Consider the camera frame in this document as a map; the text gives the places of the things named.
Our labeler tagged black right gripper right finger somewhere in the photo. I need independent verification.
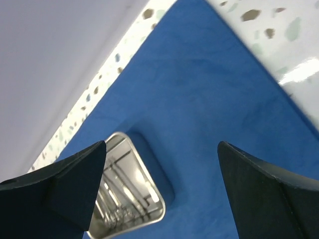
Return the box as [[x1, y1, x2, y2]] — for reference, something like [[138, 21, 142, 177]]
[[217, 141, 319, 239]]

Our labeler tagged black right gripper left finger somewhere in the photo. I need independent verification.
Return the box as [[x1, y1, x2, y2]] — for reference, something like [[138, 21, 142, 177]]
[[0, 141, 106, 239]]

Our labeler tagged stainless steel instrument tray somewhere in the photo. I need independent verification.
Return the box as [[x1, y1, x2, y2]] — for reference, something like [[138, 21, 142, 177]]
[[87, 131, 173, 239]]

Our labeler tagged blue surgical cloth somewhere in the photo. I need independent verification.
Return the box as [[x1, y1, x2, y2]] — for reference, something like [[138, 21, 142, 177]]
[[60, 0, 319, 239]]

